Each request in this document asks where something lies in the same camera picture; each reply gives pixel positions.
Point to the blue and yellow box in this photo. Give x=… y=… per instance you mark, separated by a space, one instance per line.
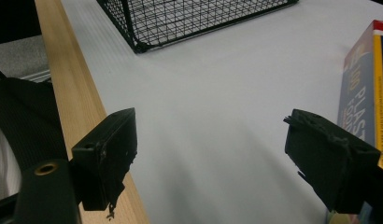
x=367 y=93

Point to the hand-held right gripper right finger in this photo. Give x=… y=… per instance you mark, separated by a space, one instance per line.
x=323 y=158

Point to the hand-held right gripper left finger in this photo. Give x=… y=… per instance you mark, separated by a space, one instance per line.
x=104 y=155

